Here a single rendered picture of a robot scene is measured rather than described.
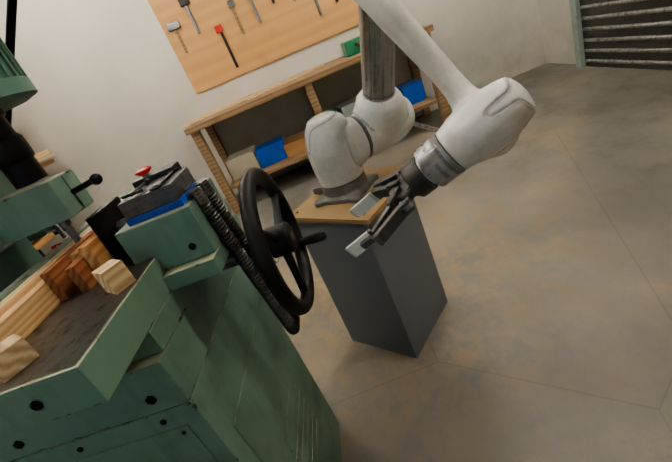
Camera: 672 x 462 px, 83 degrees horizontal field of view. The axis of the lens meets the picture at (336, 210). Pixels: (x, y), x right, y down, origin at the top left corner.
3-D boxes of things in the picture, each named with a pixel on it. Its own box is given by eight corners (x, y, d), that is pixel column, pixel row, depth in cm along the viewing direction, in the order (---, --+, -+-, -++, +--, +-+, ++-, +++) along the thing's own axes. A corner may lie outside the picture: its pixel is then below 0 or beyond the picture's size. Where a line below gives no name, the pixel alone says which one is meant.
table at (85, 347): (181, 379, 43) (151, 341, 41) (-43, 455, 46) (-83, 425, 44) (255, 186, 98) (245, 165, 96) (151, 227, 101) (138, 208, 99)
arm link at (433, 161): (438, 146, 66) (412, 168, 69) (471, 178, 69) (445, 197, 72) (431, 125, 73) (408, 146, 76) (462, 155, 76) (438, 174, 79)
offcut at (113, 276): (117, 295, 55) (101, 274, 53) (106, 292, 57) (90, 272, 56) (136, 280, 57) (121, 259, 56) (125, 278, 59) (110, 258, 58)
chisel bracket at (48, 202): (80, 224, 65) (46, 181, 62) (10, 252, 67) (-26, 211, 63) (101, 207, 72) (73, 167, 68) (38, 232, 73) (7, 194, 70)
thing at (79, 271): (91, 289, 61) (73, 266, 59) (82, 292, 61) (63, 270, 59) (149, 223, 82) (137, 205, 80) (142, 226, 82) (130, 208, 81)
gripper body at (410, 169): (412, 148, 76) (379, 177, 80) (416, 169, 69) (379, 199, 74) (437, 171, 79) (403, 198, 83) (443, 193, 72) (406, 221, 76)
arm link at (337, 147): (312, 183, 134) (287, 125, 125) (354, 160, 140) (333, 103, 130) (332, 193, 120) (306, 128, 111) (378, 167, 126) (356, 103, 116)
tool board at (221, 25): (393, 9, 355) (360, -104, 319) (196, 94, 359) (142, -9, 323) (391, 10, 359) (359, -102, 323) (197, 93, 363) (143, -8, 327)
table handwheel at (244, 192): (294, 319, 55) (240, 141, 61) (170, 362, 57) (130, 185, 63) (331, 304, 83) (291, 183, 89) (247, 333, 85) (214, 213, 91)
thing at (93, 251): (110, 275, 63) (86, 245, 61) (100, 279, 63) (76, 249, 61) (161, 215, 84) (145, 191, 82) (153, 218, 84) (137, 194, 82)
